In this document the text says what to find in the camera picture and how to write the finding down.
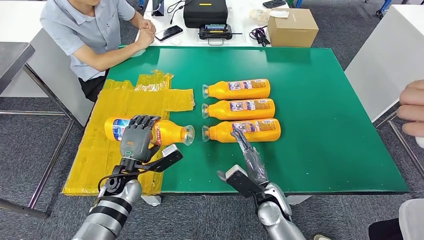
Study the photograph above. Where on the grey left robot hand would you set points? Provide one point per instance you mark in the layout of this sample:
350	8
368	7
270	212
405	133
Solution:
136	142

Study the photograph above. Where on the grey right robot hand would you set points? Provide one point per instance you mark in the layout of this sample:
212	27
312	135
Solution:
255	165

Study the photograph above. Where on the person's right hand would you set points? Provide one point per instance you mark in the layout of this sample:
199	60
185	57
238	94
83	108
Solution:
145	39

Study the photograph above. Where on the person's hand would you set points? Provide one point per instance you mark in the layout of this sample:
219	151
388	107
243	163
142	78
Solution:
414	109

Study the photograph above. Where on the person's left hand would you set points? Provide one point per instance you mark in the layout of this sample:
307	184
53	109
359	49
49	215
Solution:
147	24

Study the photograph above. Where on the orange detergent bottle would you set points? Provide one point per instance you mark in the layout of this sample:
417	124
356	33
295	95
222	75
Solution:
220	111
169	132
222	132
218	90

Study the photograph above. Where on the person's right forearm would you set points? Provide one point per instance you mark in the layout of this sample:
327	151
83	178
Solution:
109	56

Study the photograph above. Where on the person's left forearm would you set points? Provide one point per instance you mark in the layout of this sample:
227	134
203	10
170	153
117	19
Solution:
136	18

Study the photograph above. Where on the dark standing tablet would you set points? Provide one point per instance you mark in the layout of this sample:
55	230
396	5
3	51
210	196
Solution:
158	8

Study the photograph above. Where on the black smartphone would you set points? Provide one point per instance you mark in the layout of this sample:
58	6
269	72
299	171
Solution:
168	33
274	3

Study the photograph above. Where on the small white case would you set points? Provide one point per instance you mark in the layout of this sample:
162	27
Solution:
175	41

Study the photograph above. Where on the white table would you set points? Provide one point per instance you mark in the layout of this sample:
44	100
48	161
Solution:
238	17
377	66
16	20

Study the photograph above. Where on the person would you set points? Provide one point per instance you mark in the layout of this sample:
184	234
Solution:
86	36
412	218

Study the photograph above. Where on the black hard case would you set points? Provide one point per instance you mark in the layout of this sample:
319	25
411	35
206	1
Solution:
205	14

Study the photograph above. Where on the black yellow remote controller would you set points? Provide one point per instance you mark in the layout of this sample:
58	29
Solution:
215	33

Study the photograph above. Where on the clear plastic bag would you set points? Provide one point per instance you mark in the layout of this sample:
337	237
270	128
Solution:
259	15

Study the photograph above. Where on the white paper sheet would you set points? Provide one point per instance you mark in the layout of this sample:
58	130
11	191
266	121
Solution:
279	14

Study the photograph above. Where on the grey metal table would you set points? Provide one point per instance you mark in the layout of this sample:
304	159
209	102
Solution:
13	60

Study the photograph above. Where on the brown cardboard box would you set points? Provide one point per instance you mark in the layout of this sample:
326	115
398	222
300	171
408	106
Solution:
293	32

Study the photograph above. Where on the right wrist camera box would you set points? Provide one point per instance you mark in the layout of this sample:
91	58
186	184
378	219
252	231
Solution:
236	170

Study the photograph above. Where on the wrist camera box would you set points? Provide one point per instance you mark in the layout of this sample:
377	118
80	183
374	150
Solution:
170	150
236	170

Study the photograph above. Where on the steel table frame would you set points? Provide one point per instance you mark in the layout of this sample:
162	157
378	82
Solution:
394	132
33	113

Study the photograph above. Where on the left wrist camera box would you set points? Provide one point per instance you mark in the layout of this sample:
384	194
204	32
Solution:
170	150

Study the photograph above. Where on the blue cart frame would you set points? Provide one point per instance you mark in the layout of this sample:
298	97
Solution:
384	6

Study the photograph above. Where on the blue post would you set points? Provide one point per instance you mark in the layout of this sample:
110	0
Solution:
298	2

